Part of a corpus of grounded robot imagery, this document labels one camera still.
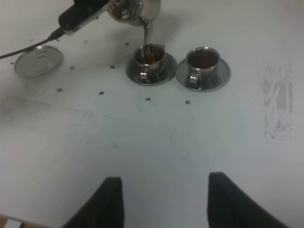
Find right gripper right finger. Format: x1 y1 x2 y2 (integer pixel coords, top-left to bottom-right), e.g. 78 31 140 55
207 172 287 228

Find left steel saucer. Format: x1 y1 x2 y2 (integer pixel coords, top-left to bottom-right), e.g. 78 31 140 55
125 52 177 86

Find right steel saucer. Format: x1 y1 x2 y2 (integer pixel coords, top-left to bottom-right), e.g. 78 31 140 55
175 59 230 92

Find steel teacup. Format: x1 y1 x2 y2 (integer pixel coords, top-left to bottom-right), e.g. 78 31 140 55
185 47 221 90
133 44 166 85

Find steel saucer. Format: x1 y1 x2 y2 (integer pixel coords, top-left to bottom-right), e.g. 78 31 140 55
125 52 177 86
175 59 230 92

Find right steel teacup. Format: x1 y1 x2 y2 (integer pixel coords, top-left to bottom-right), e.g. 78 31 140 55
185 47 221 90

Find left black camera cable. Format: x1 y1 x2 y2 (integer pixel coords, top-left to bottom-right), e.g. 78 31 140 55
0 26 65 60

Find stainless steel teapot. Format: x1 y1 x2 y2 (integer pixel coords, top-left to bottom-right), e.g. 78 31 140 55
106 0 162 47

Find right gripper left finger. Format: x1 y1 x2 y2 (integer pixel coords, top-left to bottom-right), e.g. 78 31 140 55
63 177 124 228

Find left steel teacup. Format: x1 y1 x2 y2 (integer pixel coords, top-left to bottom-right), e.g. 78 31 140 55
133 44 166 85

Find round steel teapot coaster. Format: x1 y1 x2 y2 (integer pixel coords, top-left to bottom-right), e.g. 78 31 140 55
14 46 64 78

